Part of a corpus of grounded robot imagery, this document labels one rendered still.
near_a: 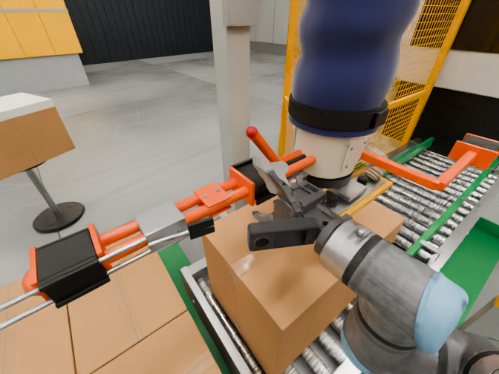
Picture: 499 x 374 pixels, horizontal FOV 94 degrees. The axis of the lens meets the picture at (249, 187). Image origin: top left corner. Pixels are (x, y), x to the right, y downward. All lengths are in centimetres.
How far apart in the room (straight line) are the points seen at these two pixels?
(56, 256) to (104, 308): 83
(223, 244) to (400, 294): 52
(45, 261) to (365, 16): 61
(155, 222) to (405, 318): 37
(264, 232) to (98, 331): 95
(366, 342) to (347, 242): 15
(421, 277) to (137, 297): 107
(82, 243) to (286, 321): 46
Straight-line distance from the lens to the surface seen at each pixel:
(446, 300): 36
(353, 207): 67
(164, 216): 44
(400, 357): 45
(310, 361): 105
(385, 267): 36
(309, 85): 54
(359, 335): 44
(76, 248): 43
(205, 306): 104
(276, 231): 38
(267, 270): 70
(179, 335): 109
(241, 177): 48
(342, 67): 52
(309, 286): 69
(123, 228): 45
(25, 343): 134
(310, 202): 42
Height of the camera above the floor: 153
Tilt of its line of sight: 37 degrees down
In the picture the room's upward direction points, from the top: straight up
